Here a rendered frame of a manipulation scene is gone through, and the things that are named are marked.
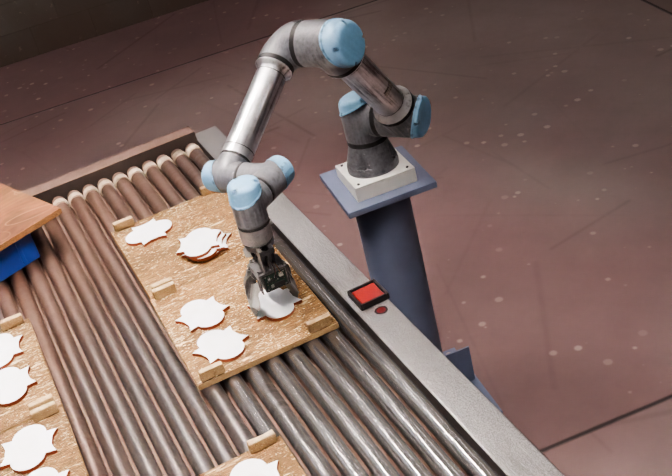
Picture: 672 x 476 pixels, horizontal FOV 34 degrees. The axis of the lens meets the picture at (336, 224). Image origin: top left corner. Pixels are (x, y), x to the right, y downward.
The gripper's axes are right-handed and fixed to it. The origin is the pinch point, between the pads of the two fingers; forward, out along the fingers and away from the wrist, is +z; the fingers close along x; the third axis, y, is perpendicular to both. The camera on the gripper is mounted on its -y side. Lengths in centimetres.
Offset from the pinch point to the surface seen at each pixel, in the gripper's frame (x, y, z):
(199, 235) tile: -6.0, -39.9, -1.0
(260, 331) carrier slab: -6.7, 7.3, 0.6
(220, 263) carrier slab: -5.0, -27.3, 1.5
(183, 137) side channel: 9, -106, 3
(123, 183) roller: -15, -95, 5
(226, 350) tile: -16.0, 10.0, -0.4
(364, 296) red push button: 19.0, 10.4, 1.1
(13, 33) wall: -9, -513, 90
